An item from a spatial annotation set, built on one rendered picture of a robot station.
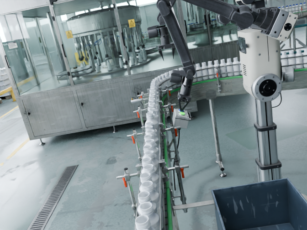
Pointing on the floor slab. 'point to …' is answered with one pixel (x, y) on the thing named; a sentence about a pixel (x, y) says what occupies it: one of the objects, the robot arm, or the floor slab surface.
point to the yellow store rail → (10, 92)
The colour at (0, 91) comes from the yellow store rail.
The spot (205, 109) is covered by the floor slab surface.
